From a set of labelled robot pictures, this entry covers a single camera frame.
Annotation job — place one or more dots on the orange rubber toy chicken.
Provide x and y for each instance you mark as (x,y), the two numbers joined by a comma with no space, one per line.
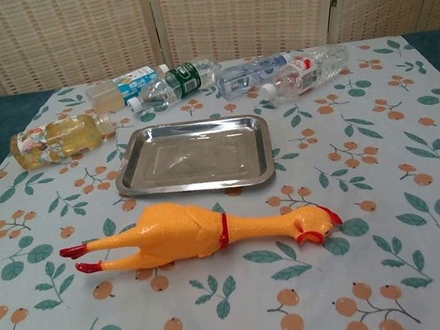
(180,230)

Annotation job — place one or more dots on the rectangular metal tray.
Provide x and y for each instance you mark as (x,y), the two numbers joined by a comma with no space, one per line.
(194,160)

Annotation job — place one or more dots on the clear bottle blue label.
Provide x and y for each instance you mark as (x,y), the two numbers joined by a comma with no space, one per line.
(240,80)

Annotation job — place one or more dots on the clear bottle green label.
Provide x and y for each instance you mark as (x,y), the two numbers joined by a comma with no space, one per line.
(185,78)

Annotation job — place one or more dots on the small clear bottle white cap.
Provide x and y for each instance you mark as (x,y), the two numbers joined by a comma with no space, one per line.
(155,97)

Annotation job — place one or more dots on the square bottle blue white label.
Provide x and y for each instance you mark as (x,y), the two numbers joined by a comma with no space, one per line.
(136,85)

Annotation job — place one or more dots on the clear bottle red white label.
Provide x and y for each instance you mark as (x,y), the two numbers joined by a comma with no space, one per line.
(306,74)

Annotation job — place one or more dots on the yellow liquid bottle floral label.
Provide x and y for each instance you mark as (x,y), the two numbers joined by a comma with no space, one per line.
(69,138)

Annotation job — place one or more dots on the woven folding screen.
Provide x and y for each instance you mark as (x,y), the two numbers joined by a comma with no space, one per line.
(220,10)

